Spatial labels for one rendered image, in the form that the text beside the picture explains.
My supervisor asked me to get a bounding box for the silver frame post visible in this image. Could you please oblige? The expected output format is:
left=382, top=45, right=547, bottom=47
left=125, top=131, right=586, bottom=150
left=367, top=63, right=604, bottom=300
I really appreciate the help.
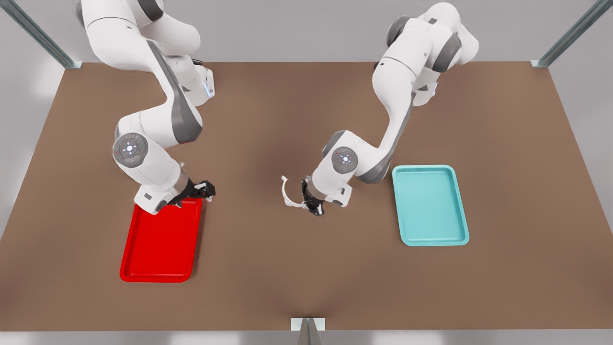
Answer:
left=291, top=317, right=326, bottom=345
left=0, top=0, right=83, bottom=69
left=531, top=0, right=613, bottom=68

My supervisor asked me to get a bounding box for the turquoise rectangular tray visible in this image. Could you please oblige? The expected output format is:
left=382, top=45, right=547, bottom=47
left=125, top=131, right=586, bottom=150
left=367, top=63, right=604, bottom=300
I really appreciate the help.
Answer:
left=392, top=165, right=470, bottom=247

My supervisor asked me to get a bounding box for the red rectangular tray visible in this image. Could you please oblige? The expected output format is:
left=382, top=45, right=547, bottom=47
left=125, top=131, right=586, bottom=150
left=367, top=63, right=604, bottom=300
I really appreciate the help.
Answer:
left=120, top=197, right=204, bottom=283

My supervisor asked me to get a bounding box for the white drainage pipe clamp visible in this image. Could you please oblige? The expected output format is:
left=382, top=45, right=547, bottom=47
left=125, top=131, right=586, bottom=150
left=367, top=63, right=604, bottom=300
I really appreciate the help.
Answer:
left=281, top=175, right=307, bottom=209

